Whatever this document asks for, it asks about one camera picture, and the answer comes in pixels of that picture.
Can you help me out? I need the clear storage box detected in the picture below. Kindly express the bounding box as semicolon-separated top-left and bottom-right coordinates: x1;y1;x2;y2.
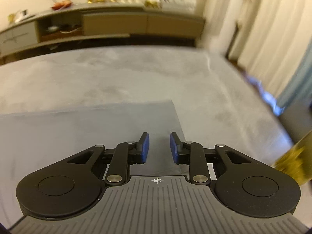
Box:
159;0;197;13

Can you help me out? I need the grey bed cover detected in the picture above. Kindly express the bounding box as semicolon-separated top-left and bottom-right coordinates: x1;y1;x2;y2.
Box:
1;47;292;165

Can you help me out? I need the blue curtain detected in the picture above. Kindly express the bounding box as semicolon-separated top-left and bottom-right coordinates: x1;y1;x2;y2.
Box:
277;50;311;108

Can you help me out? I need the white curtain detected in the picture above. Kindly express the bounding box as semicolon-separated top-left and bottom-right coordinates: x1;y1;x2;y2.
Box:
202;0;312;96

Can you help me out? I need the grey garment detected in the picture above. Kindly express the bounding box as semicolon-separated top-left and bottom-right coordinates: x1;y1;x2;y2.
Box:
1;100;188;227

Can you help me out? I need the red fruit plate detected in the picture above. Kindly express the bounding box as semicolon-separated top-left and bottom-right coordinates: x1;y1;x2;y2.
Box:
51;0;72;11

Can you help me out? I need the yellow glass jar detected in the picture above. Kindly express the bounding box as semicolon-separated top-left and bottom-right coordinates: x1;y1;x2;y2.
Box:
274;131;312;185

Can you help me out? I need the long grey TV cabinet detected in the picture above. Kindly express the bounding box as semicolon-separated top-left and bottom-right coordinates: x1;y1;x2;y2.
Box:
1;3;205;57

